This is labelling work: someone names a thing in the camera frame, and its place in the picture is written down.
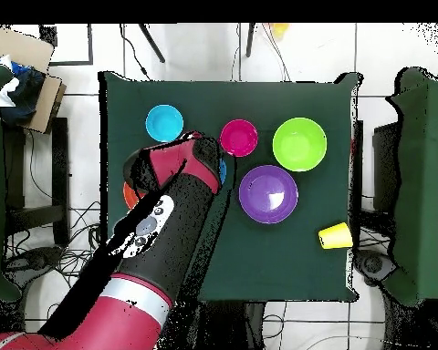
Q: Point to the small yellow object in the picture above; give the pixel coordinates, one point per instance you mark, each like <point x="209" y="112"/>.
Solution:
<point x="279" y="30"/>

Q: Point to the small cyan plastic bowl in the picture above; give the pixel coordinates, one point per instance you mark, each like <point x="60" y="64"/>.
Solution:
<point x="164" y="122"/>

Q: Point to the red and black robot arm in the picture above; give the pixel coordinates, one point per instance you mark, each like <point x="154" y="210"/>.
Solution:
<point x="168" y="219"/>

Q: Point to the large green plastic bowl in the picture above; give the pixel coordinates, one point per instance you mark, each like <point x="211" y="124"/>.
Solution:
<point x="299" y="144"/>

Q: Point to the black equipment base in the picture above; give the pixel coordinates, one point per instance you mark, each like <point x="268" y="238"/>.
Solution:
<point x="372" y="264"/>
<point x="33" y="259"/>

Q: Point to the yellow plastic cup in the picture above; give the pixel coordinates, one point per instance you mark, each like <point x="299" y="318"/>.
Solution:
<point x="336" y="235"/>

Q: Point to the black tripod leg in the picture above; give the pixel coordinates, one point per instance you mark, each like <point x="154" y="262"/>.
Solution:
<point x="250" y="40"/>
<point x="152" y="44"/>

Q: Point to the cardboard box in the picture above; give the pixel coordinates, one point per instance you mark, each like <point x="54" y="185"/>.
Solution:
<point x="18" y="47"/>

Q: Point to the dark green tablecloth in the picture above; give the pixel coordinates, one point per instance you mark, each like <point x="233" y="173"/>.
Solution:
<point x="204" y="98"/>

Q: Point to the small dark blue bowl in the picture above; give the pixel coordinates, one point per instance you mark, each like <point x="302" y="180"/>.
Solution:
<point x="223" y="172"/>

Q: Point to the pink plastic bowl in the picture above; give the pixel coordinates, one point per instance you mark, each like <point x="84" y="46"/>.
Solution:
<point x="239" y="138"/>

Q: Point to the black bench frame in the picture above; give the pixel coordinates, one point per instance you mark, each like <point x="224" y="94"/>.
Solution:
<point x="385" y="168"/>
<point x="60" y="175"/>

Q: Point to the blue and white cloth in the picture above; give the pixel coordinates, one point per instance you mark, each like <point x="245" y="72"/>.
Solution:
<point x="25" y="91"/>

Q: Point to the orange plastic bowl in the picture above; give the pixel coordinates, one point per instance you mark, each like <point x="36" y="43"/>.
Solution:
<point x="129" y="195"/>

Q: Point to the purple plastic bowl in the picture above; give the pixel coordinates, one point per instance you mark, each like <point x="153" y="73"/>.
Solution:
<point x="268" y="194"/>

